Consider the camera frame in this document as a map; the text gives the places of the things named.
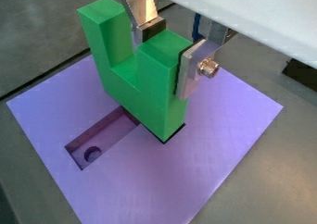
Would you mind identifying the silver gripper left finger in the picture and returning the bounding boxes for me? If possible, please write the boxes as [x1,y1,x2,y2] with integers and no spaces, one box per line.
[121,0,166,45]

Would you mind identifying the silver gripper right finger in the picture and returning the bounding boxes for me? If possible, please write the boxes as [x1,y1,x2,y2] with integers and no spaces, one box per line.
[175,16,228,100]

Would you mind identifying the green U-shaped block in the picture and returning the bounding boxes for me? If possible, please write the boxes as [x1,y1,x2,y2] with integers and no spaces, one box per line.
[77,0,191,141]

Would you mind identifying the black angle fixture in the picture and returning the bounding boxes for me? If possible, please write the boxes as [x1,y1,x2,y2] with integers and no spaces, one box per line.
[282,59,317,92]

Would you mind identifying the purple board with cross slot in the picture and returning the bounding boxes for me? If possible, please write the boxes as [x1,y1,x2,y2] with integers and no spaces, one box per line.
[8,57,282,224]

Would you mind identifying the blue peg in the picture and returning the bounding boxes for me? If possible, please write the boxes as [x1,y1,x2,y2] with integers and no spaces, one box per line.
[191,13,203,43]

